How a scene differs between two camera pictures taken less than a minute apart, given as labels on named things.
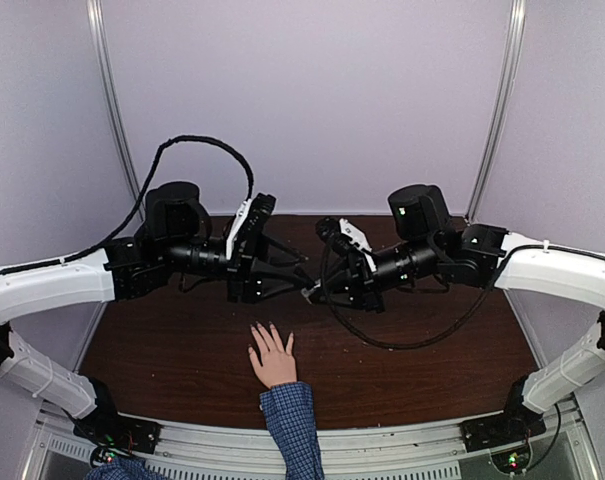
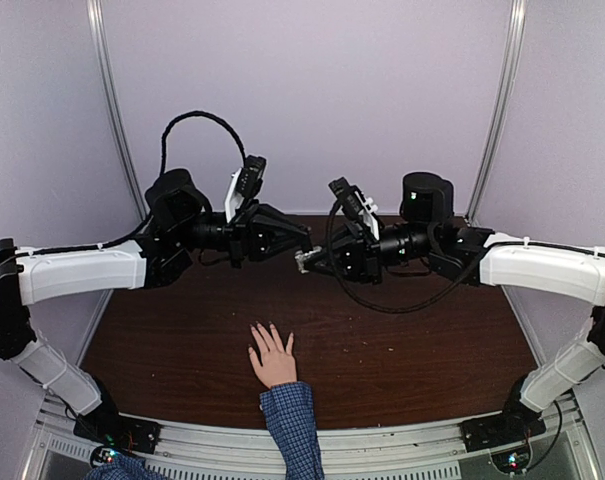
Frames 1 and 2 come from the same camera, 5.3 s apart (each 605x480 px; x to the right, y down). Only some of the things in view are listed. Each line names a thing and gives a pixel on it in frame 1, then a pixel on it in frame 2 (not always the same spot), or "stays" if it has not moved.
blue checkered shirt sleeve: (289, 413) stays
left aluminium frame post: (117, 116) stays
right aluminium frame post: (501, 111) stays
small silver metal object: (306, 292) to (301, 258)
